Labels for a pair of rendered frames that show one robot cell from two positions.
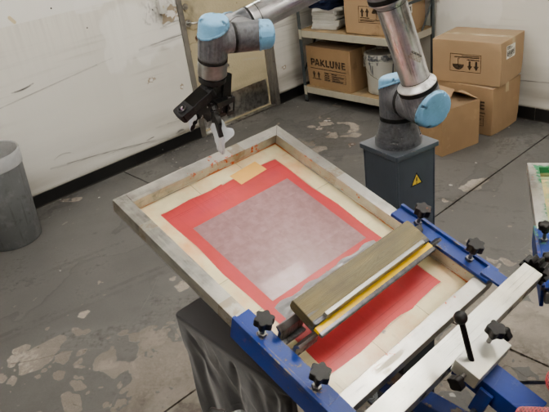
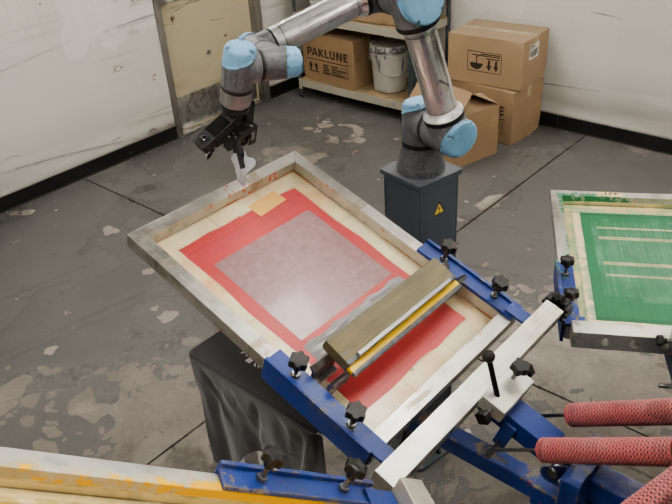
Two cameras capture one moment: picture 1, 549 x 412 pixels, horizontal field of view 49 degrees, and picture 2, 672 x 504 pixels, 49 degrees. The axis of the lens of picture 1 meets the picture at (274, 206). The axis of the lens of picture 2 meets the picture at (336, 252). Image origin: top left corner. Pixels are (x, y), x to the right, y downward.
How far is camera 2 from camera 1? 0.30 m
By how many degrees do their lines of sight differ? 8
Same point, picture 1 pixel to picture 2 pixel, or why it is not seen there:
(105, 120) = (62, 117)
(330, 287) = (361, 327)
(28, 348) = not seen: outside the picture
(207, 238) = (229, 275)
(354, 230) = (380, 265)
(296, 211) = (319, 245)
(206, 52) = (231, 81)
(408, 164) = (431, 193)
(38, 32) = not seen: outside the picture
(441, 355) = (469, 391)
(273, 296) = (301, 335)
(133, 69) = (96, 56)
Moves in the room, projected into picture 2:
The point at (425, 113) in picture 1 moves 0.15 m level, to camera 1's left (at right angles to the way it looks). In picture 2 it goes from (451, 143) to (398, 150)
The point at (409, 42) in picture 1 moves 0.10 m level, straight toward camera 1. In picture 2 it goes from (437, 71) to (439, 84)
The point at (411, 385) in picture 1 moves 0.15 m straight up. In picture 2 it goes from (441, 420) to (443, 364)
